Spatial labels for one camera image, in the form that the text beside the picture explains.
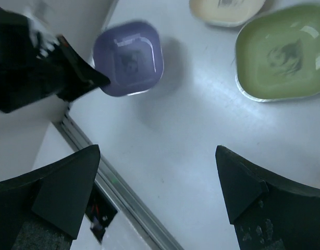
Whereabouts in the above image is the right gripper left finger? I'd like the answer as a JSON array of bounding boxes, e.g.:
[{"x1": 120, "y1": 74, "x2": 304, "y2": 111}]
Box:
[{"x1": 0, "y1": 145, "x2": 100, "y2": 249}]

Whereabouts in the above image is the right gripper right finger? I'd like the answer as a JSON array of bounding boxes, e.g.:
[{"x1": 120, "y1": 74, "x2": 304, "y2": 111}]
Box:
[{"x1": 215, "y1": 145, "x2": 320, "y2": 249}]

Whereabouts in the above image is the green square plate centre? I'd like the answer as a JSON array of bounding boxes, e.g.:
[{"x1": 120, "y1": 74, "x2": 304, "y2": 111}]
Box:
[{"x1": 235, "y1": 3, "x2": 320, "y2": 102}]

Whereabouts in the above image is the aluminium rail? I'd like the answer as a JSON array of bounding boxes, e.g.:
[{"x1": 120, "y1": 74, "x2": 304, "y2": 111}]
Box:
[{"x1": 59, "y1": 112, "x2": 183, "y2": 249}]

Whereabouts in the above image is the cream square plate left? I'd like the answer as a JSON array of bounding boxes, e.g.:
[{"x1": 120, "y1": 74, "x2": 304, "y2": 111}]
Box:
[{"x1": 189, "y1": 0, "x2": 275, "y2": 28}]

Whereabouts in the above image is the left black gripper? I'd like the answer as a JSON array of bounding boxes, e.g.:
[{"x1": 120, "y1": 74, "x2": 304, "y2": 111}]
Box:
[{"x1": 0, "y1": 9, "x2": 110, "y2": 113}]

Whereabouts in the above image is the purple square plate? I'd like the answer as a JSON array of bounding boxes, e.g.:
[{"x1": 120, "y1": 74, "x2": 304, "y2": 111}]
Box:
[{"x1": 93, "y1": 21, "x2": 164, "y2": 97}]

